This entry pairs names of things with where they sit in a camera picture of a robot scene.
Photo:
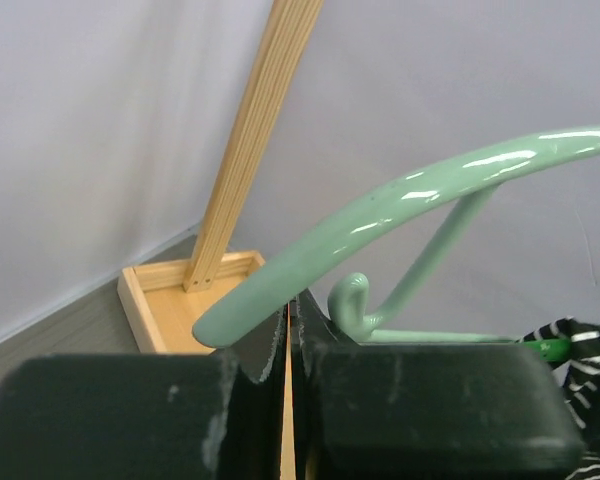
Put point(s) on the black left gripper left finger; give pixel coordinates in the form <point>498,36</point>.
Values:
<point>130,415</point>

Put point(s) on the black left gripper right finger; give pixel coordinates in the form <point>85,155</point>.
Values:
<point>423,411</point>

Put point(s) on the mint green clothes hanger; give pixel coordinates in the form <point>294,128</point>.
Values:
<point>467,181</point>

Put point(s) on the bright green clothes hanger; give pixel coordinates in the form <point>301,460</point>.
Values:
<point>550,347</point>

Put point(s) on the black white striped top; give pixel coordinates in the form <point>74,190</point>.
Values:
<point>589,466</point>

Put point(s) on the wooden clothes rack stand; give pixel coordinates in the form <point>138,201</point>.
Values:
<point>162,301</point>

